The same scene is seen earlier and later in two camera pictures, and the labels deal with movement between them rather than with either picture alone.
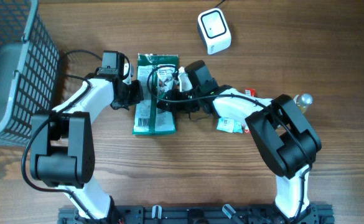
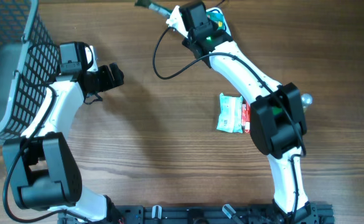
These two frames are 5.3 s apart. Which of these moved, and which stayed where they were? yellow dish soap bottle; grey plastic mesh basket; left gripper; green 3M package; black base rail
Moved: left gripper; green 3M package
Stayed: black base rail; yellow dish soap bottle; grey plastic mesh basket
